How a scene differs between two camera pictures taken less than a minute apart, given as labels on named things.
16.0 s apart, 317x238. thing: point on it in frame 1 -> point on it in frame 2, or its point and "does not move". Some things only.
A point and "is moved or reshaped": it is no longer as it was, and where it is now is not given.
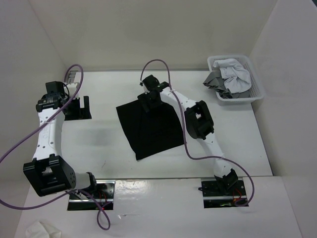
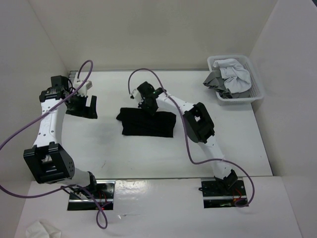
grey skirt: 216,81 does not move
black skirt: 151,132 is moved or reshaped
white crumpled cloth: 38,230 does not move
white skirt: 237,78 does not move
